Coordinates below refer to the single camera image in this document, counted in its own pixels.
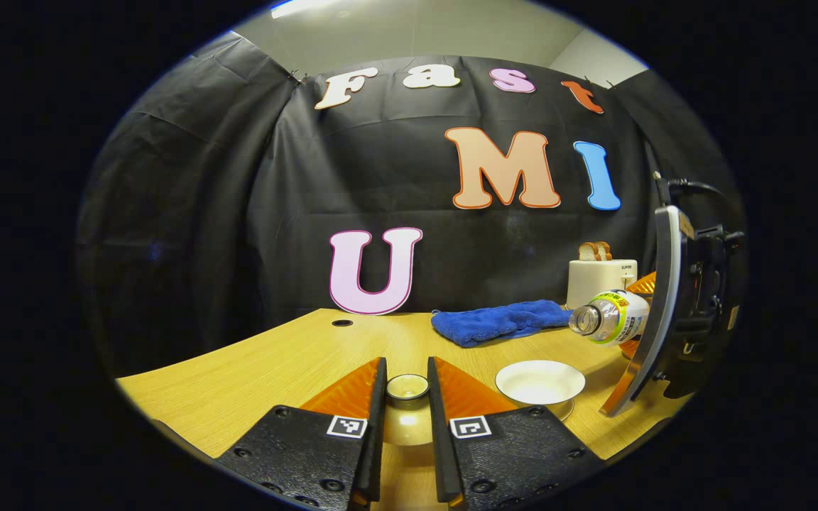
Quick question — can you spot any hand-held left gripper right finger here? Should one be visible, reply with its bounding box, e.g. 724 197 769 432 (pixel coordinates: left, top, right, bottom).
427 356 605 510

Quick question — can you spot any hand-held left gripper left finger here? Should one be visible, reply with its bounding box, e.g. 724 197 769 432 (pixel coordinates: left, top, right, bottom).
216 357 388 511

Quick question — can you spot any labelled plastic water bottle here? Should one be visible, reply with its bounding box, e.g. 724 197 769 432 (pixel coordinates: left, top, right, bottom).
569 289 651 347

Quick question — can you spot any cream toaster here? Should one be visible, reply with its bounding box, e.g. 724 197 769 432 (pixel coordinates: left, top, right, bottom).
566 259 638 309

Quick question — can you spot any blue towel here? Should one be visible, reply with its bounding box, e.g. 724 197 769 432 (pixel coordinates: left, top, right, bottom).
431 300 573 348

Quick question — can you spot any black backdrop cloth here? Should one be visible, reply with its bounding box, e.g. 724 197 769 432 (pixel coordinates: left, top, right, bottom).
75 32 748 377

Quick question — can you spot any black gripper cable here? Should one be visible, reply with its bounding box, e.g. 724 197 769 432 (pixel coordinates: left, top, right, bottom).
653 170 733 210

